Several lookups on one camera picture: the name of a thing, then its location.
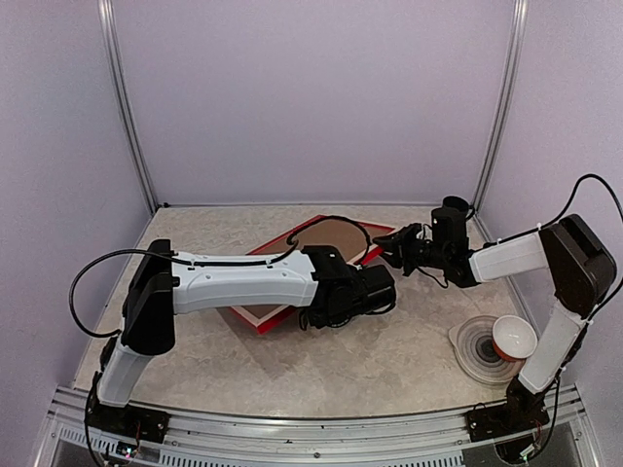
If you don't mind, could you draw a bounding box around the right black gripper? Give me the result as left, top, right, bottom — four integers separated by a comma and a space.
372, 224, 449, 276

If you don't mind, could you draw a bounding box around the red wooden picture frame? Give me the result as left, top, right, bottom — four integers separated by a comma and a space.
228, 214, 398, 336

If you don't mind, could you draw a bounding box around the brown backing board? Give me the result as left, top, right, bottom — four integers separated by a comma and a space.
242, 218, 390, 322

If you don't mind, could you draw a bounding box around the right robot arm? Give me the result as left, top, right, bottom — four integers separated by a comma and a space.
373, 173, 622, 439

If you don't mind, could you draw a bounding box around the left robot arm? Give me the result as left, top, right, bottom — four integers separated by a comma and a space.
92, 233, 397, 433

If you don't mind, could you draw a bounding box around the dark green mug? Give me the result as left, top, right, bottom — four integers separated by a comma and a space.
442, 196, 475, 219

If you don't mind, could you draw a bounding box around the clear glass plate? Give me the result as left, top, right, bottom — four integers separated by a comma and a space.
448, 315, 524, 386

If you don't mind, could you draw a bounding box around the white orange bowl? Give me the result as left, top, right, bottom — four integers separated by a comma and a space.
493, 315, 538, 362

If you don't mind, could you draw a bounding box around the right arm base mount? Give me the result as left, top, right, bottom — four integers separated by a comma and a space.
464, 405, 550, 443

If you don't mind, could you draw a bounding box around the front aluminium rail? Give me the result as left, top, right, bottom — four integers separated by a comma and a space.
48, 386, 585, 467

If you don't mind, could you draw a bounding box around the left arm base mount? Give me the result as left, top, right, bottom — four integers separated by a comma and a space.
87, 405, 170, 444

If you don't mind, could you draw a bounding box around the right aluminium post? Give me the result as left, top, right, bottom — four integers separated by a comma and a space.
473, 0, 529, 211

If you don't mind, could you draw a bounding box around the aluminium post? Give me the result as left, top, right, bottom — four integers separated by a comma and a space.
97, 0, 159, 216
473, 0, 529, 211

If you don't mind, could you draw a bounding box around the left aluminium post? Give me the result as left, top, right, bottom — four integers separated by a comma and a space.
97, 0, 159, 216

